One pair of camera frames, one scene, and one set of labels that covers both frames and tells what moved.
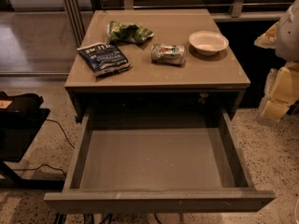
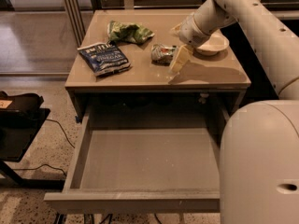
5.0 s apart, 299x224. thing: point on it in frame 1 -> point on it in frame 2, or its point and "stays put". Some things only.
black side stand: [21, 119] stays put
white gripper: [289, 35] -> [188, 32]
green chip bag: [131, 33] stays put
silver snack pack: [168, 54] stays put
